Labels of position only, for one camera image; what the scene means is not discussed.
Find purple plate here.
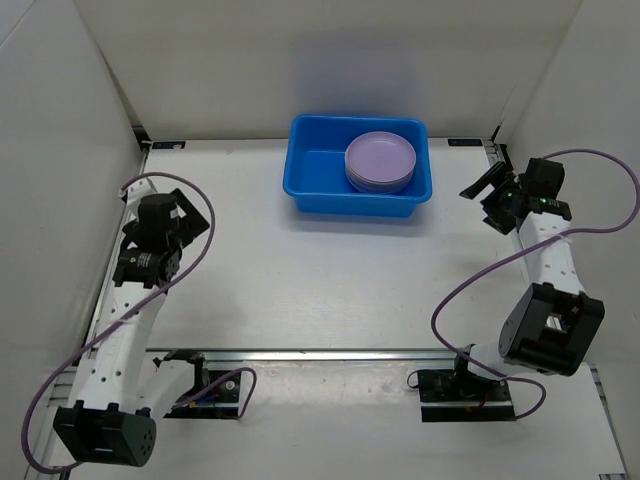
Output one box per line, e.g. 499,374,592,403
345,131,417,184

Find yellow plate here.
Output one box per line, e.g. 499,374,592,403
346,170,413,194

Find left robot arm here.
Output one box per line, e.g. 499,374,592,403
53,188,211,467

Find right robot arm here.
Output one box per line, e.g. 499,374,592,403
449,158,605,400

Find blue plastic bin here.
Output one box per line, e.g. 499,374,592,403
283,114,433,218

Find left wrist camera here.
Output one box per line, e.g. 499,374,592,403
118,177,157,217

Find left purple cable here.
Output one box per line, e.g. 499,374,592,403
22,172,259,474

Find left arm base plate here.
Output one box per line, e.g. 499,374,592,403
165,368,242,420

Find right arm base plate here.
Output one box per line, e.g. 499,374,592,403
407,369,516,423

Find left aluminium rail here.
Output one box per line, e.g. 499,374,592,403
24,144,151,480

